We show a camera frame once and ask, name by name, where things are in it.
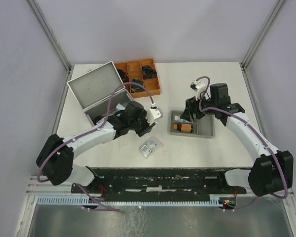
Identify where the black strap bundle left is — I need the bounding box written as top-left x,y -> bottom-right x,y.
117,69 -> 129,83

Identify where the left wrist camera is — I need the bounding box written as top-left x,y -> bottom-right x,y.
146,107 -> 163,125

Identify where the black strap bundle front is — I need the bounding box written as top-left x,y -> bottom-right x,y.
130,78 -> 146,93

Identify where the grey metal first aid box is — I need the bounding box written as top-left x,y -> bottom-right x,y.
67,61 -> 134,126

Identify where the grey plastic divider tray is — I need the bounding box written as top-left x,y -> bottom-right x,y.
168,110 -> 215,139

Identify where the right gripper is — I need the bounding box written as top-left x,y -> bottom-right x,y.
180,92 -> 217,122

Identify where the wooden compartment tray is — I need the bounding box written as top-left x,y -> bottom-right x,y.
114,58 -> 161,95

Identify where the white slotted cable duct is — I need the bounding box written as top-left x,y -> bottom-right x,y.
36,194 -> 225,207

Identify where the black strap bundle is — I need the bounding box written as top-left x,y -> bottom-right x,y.
141,65 -> 158,80
117,69 -> 129,83
130,78 -> 146,93

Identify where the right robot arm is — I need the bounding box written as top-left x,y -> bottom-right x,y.
181,80 -> 294,199

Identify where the alcohol wipe packets bag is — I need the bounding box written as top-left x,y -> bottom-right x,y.
139,136 -> 163,158

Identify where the black strap bundle right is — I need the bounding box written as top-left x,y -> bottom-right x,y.
141,65 -> 158,80

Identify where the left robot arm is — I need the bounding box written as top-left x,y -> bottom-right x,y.
36,101 -> 163,193

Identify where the blue cotton swab bag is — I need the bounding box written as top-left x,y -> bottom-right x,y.
94,104 -> 125,125

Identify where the brown bottle orange cap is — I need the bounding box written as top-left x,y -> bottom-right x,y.
173,123 -> 193,133

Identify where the clear bottle white cap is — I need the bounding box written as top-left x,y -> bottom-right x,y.
174,116 -> 188,123

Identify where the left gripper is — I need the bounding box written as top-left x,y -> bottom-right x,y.
129,110 -> 156,137

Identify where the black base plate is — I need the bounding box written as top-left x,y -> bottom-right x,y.
85,168 -> 246,202

